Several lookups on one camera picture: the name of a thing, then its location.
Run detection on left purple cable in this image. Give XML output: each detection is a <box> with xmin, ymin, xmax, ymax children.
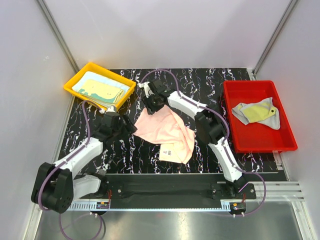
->
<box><xmin>37</xmin><ymin>100</ymin><xmax>111</xmax><ymax>240</ymax></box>

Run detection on grey towel in bin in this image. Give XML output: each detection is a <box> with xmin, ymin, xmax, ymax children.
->
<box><xmin>231</xmin><ymin>97</ymin><xmax>281</xmax><ymax>130</ymax></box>

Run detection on left aluminium frame post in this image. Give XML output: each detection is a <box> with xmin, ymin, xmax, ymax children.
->
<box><xmin>35</xmin><ymin>0</ymin><xmax>80</xmax><ymax>73</ymax></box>

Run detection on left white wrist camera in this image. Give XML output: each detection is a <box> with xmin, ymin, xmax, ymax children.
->
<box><xmin>99</xmin><ymin>105</ymin><xmax>119</xmax><ymax>117</ymax></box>

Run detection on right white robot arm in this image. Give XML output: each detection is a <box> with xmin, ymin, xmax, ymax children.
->
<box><xmin>138</xmin><ymin>80</ymin><xmax>248</xmax><ymax>199</ymax></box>

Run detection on pink towel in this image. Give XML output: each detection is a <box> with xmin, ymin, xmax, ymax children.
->
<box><xmin>134</xmin><ymin>105</ymin><xmax>195</xmax><ymax>164</ymax></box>

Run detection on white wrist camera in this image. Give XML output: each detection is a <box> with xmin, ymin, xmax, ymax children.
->
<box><xmin>99</xmin><ymin>105</ymin><xmax>119</xmax><ymax>117</ymax></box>
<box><xmin>138</xmin><ymin>81</ymin><xmax>153</xmax><ymax>98</ymax></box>

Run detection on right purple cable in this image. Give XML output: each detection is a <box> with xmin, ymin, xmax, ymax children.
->
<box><xmin>139</xmin><ymin>68</ymin><xmax>267</xmax><ymax>217</ymax></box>

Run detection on purple cable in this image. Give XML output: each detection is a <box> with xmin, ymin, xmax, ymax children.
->
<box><xmin>139</xmin><ymin>68</ymin><xmax>267</xmax><ymax>217</ymax></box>
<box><xmin>37</xmin><ymin>100</ymin><xmax>111</xmax><ymax>240</ymax></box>

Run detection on yellow plastic tray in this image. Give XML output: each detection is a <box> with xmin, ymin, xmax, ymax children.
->
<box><xmin>63</xmin><ymin>62</ymin><xmax>136</xmax><ymax>110</ymax></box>

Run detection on aluminium frame post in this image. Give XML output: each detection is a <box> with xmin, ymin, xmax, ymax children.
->
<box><xmin>35</xmin><ymin>0</ymin><xmax>80</xmax><ymax>73</ymax></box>
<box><xmin>251</xmin><ymin>0</ymin><xmax>300</xmax><ymax>80</ymax></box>

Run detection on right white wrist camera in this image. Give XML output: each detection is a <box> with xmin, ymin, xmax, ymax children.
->
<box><xmin>138</xmin><ymin>81</ymin><xmax>153</xmax><ymax>98</ymax></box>

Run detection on right aluminium frame post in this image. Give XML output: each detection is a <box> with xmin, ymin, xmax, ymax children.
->
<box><xmin>251</xmin><ymin>0</ymin><xmax>300</xmax><ymax>80</ymax></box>

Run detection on black marble pattern mat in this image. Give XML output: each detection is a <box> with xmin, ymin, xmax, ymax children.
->
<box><xmin>59</xmin><ymin>68</ymin><xmax>287</xmax><ymax>181</ymax></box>

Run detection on pale yellow towel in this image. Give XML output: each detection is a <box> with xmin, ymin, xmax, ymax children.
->
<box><xmin>78</xmin><ymin>79</ymin><xmax>125</xmax><ymax>104</ymax></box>

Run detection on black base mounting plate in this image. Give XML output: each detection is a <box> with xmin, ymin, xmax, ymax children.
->
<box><xmin>79</xmin><ymin>172</ymin><xmax>257</xmax><ymax>210</ymax></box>

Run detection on light blue towel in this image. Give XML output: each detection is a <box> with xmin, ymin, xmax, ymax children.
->
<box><xmin>72</xmin><ymin>71</ymin><xmax>130</xmax><ymax>107</ymax></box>

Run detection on slotted white cable duct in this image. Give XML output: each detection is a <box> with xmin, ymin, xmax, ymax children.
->
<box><xmin>67</xmin><ymin>201</ymin><xmax>110</xmax><ymax>212</ymax></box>

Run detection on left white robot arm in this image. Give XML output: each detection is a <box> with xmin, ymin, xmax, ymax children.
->
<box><xmin>31</xmin><ymin>112</ymin><xmax>137</xmax><ymax>214</ymax></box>

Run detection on red plastic bin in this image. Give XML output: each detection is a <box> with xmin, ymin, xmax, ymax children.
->
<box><xmin>223</xmin><ymin>80</ymin><xmax>298</xmax><ymax>153</ymax></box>

